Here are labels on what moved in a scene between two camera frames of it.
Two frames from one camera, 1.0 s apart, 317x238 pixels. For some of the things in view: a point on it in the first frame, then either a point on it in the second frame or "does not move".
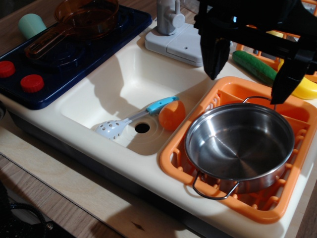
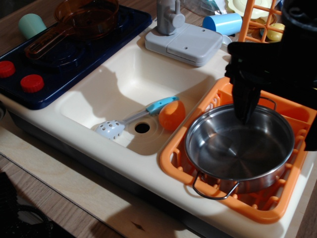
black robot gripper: x=228 y=19 -> x=288 y=68
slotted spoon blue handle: x=110 y=130 does not move
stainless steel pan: x=247 y=145 does not move
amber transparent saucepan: x=78 y=19 does not move
